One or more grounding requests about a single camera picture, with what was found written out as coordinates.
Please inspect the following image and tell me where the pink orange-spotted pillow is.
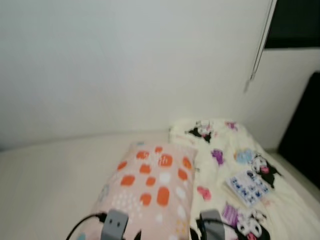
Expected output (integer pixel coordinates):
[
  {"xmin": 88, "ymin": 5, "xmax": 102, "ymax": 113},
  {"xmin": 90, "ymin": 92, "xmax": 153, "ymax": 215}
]
[{"xmin": 75, "ymin": 141, "xmax": 198, "ymax": 240}]

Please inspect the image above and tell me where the dark window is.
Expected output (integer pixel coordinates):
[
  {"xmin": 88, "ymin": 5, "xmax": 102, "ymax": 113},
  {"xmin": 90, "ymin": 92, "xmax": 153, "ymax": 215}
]
[{"xmin": 264, "ymin": 0, "xmax": 320, "ymax": 50}]

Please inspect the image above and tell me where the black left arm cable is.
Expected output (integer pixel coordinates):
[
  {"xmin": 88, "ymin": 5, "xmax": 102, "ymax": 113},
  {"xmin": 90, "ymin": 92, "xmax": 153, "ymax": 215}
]
[{"xmin": 66, "ymin": 212, "xmax": 108, "ymax": 240}]

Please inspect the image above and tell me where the white blue patterned booklet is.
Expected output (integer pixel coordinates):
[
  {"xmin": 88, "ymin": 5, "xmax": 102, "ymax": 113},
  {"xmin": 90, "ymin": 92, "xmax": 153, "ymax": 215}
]
[{"xmin": 225, "ymin": 170, "xmax": 273, "ymax": 207}]

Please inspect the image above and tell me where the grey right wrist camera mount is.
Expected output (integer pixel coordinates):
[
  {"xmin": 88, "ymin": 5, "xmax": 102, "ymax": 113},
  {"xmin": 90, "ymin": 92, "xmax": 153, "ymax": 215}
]
[{"xmin": 200, "ymin": 209, "xmax": 226, "ymax": 240}]

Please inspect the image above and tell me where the cream bed mattress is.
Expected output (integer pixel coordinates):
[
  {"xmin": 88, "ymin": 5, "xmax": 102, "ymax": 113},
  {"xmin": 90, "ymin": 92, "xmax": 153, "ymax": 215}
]
[{"xmin": 0, "ymin": 131, "xmax": 173, "ymax": 240}]

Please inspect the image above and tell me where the black dresser cabinet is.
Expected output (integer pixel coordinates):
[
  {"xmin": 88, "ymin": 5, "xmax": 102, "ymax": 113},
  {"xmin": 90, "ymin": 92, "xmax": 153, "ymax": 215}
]
[{"xmin": 278, "ymin": 72, "xmax": 320, "ymax": 188}]

